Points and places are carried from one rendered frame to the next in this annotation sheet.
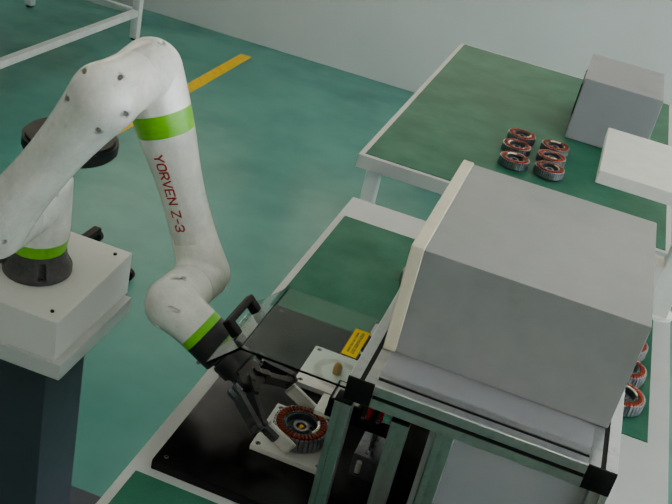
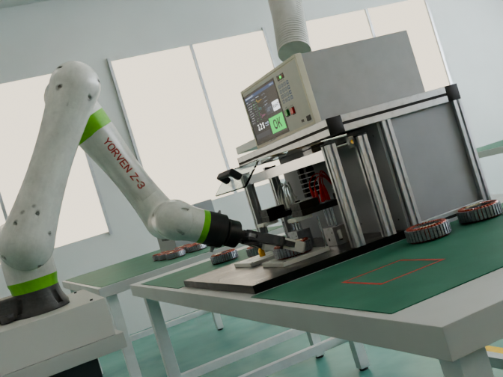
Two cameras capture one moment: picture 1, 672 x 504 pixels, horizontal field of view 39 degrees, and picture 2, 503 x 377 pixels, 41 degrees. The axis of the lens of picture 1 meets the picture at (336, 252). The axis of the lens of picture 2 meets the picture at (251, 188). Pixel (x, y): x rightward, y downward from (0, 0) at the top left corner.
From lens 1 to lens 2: 149 cm
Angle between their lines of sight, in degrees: 43
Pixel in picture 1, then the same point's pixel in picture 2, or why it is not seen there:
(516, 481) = (425, 125)
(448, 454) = (393, 129)
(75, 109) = (71, 86)
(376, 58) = not seen: outside the picture
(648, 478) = not seen: hidden behind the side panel
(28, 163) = (47, 153)
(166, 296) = (174, 205)
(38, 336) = (94, 321)
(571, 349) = (388, 63)
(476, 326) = (346, 79)
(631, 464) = not seen: hidden behind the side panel
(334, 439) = (338, 174)
